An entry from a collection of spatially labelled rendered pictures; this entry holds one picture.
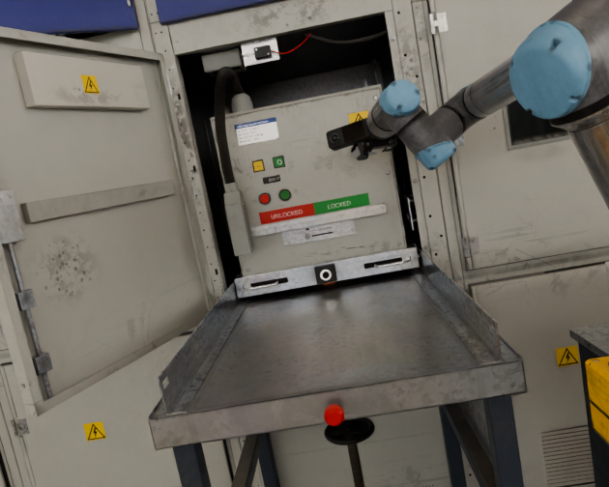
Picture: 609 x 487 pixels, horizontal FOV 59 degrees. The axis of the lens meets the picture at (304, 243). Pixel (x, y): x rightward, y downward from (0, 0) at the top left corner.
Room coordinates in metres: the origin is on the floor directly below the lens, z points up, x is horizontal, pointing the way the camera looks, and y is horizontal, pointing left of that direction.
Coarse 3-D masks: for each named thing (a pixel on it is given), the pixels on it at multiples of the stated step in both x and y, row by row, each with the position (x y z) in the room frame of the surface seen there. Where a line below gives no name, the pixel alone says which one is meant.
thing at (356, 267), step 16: (368, 256) 1.54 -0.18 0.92; (384, 256) 1.54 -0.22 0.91; (400, 256) 1.53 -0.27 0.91; (416, 256) 1.53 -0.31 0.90; (272, 272) 1.56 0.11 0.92; (288, 272) 1.56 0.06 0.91; (304, 272) 1.55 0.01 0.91; (336, 272) 1.55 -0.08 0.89; (352, 272) 1.54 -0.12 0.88; (368, 272) 1.54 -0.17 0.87; (384, 272) 1.54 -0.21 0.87; (240, 288) 1.57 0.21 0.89; (272, 288) 1.56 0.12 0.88; (288, 288) 1.56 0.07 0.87
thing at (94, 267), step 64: (0, 64) 1.12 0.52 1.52; (64, 64) 1.22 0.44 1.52; (128, 64) 1.41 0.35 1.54; (0, 128) 1.09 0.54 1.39; (64, 128) 1.22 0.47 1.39; (128, 128) 1.40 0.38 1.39; (0, 192) 1.03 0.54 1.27; (64, 192) 1.19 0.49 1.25; (128, 192) 1.33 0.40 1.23; (192, 192) 1.54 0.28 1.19; (0, 256) 0.99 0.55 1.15; (64, 256) 1.15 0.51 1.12; (128, 256) 1.31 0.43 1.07; (192, 256) 1.53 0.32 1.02; (64, 320) 1.11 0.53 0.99; (128, 320) 1.27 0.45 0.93; (192, 320) 1.43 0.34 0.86; (64, 384) 1.08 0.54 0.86
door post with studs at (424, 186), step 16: (400, 0) 1.49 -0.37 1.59; (400, 16) 1.49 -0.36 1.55; (400, 32) 1.50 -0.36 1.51; (400, 48) 1.50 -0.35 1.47; (416, 48) 1.49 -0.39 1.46; (400, 64) 1.50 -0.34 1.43; (416, 64) 1.49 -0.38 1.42; (416, 80) 1.49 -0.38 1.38; (416, 160) 1.50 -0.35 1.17; (416, 176) 1.50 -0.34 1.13; (432, 176) 1.49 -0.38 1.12; (416, 192) 1.50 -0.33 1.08; (432, 192) 1.49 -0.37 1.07; (416, 208) 1.50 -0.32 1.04; (432, 208) 1.49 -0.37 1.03; (432, 224) 1.49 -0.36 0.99; (432, 240) 1.50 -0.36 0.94; (432, 256) 1.50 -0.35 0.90; (448, 256) 1.49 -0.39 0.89; (448, 272) 1.49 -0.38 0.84
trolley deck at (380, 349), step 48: (384, 288) 1.43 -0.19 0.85; (240, 336) 1.24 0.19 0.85; (288, 336) 1.17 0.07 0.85; (336, 336) 1.10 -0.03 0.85; (384, 336) 1.05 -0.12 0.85; (432, 336) 1.00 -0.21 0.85; (240, 384) 0.94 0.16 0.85; (288, 384) 0.90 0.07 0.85; (336, 384) 0.86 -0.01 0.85; (384, 384) 0.83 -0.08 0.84; (432, 384) 0.83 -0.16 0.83; (480, 384) 0.82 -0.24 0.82; (192, 432) 0.85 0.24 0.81; (240, 432) 0.85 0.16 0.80
